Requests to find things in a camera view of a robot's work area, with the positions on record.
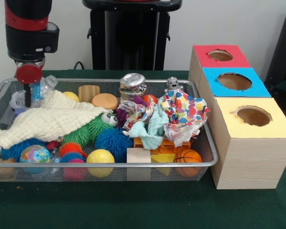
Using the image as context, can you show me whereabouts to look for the cream knitted cloth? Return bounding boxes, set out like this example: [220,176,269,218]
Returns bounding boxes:
[0,90,110,150]

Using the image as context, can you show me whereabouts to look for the shallow clear mesh bin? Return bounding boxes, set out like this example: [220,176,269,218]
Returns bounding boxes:
[0,78,219,183]

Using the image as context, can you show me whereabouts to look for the clear plastic bottle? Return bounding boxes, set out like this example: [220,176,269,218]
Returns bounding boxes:
[49,146,61,163]

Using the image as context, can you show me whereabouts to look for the black stand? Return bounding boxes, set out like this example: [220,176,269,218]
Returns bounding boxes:
[264,4,286,88]

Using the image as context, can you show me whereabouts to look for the light teal cloth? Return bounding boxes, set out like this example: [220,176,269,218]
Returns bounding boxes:
[128,95,172,150]

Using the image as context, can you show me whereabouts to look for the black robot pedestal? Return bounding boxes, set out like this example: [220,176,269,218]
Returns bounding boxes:
[82,0,183,71]

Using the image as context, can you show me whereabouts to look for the crushed bottle with blue label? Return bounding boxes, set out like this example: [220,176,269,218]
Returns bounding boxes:
[10,75,59,110]

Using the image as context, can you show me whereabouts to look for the wooden box with three holes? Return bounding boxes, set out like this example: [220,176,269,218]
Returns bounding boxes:
[187,44,286,190]

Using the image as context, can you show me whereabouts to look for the crushed silver metal can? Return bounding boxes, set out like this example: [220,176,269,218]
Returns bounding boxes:
[119,73,148,101]

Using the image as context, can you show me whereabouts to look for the globe print ball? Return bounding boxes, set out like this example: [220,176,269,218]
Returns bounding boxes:
[19,145,51,174]

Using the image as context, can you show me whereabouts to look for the blue spiky ball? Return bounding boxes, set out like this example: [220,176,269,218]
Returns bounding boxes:
[94,127,134,163]
[1,137,48,161]

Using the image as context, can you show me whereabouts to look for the colourful spotted cloth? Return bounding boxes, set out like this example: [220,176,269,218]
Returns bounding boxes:
[161,90,211,147]

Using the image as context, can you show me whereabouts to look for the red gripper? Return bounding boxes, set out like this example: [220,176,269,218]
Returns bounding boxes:
[15,62,43,108]

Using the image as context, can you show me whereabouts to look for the yellow ball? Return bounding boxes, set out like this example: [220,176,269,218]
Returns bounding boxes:
[86,149,115,178]

